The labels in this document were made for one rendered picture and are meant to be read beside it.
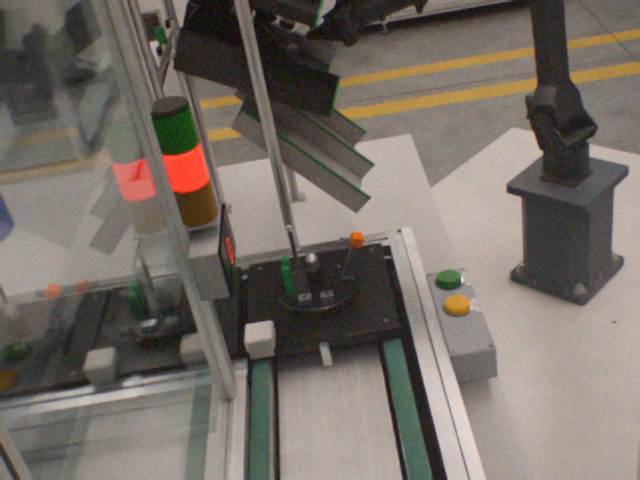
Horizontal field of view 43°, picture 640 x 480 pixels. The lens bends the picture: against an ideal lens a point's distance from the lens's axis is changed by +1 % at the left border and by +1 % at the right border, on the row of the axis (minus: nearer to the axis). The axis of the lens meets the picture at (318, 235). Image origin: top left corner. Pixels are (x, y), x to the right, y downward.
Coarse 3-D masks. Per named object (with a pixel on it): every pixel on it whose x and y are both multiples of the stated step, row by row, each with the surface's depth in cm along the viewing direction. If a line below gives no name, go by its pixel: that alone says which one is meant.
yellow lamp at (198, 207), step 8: (208, 184) 100; (176, 192) 99; (184, 192) 98; (192, 192) 98; (200, 192) 99; (208, 192) 100; (176, 200) 100; (184, 200) 99; (192, 200) 99; (200, 200) 99; (208, 200) 100; (184, 208) 100; (192, 208) 99; (200, 208) 100; (208, 208) 100; (216, 208) 102; (184, 216) 100; (192, 216) 100; (200, 216) 100; (208, 216) 101; (192, 224) 101; (200, 224) 101
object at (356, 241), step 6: (354, 234) 128; (360, 234) 128; (342, 240) 128; (348, 240) 129; (354, 240) 128; (360, 240) 128; (354, 246) 128; (360, 246) 128; (354, 252) 129; (348, 258) 130; (354, 258) 130; (348, 264) 130; (348, 270) 131
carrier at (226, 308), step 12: (240, 276) 142; (240, 288) 140; (216, 300) 137; (228, 300) 136; (240, 300) 137; (228, 312) 133; (240, 312) 135; (228, 324) 131; (240, 324) 133; (228, 336) 128; (228, 348) 126
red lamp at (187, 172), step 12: (168, 156) 96; (180, 156) 96; (192, 156) 96; (168, 168) 97; (180, 168) 96; (192, 168) 97; (204, 168) 98; (180, 180) 97; (192, 180) 97; (204, 180) 99
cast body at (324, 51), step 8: (320, 24) 149; (296, 32) 151; (296, 40) 152; (304, 40) 150; (312, 40) 150; (320, 40) 149; (304, 48) 151; (312, 48) 150; (320, 48) 150; (328, 48) 150; (336, 48) 152; (312, 56) 151; (320, 56) 151; (328, 56) 151; (328, 64) 152
